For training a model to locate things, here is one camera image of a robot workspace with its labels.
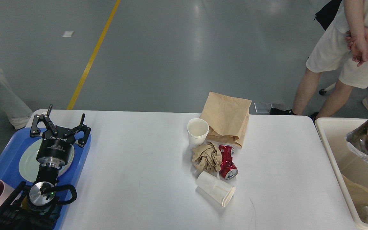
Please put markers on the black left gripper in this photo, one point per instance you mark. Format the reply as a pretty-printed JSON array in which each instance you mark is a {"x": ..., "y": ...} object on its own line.
[{"x": 54, "y": 148}]

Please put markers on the light green plate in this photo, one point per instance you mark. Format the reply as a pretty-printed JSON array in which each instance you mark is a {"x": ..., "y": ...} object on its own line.
[{"x": 28, "y": 164}]

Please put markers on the dark green mug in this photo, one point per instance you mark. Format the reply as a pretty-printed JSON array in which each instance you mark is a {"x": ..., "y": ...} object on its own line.
[{"x": 24, "y": 204}]

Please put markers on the brown paper bag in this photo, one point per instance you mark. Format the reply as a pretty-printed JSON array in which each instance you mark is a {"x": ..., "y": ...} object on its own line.
[
  {"x": 358, "y": 193},
  {"x": 227, "y": 117}
]

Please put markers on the brown paper bag front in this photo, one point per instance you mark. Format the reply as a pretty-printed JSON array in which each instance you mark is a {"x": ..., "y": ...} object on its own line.
[{"x": 358, "y": 193}]

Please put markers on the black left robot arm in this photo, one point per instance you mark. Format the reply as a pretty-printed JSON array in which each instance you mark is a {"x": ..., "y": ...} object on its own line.
[{"x": 42, "y": 195}]

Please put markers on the yellow plate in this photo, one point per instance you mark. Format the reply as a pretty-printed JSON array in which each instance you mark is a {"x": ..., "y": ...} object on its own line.
[{"x": 66, "y": 167}]

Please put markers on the blue plastic tray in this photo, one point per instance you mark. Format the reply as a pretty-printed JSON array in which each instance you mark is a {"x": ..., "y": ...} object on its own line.
[{"x": 9, "y": 166}]

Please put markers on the person in grey trousers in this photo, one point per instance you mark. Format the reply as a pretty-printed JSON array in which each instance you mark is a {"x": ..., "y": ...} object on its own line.
[{"x": 16, "y": 110}]

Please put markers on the upright white paper cup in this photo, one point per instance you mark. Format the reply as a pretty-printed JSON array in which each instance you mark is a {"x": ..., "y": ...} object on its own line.
[{"x": 197, "y": 129}]

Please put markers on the crumpled brown napkin left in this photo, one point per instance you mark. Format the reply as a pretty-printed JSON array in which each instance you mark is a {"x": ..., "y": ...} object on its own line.
[{"x": 207, "y": 157}]

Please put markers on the lying white paper cup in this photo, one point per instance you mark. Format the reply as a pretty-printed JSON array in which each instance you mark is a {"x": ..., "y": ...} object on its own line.
[{"x": 219, "y": 190}]

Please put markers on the crushed red soda can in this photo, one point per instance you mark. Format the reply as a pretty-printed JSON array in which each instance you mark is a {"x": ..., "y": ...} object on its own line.
[{"x": 228, "y": 169}]

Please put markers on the metal floor plate left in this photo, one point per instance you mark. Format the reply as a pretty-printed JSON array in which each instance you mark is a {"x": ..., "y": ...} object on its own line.
[{"x": 262, "y": 108}]

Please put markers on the metal floor plate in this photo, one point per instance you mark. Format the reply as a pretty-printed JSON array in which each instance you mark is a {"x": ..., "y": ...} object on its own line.
[
  {"x": 262, "y": 108},
  {"x": 280, "y": 106}
]

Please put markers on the metal floor plate right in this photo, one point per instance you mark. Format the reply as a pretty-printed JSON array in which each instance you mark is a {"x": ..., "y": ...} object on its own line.
[{"x": 280, "y": 106}]

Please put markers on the white office chair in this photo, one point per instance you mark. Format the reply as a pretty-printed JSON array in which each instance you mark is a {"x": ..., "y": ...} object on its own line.
[{"x": 323, "y": 91}]

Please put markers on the beige plastic bin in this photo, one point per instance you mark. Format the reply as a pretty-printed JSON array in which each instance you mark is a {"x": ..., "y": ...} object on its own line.
[{"x": 345, "y": 164}]

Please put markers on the person in white shirt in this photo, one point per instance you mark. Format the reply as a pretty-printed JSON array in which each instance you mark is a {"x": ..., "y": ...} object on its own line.
[{"x": 345, "y": 44}]

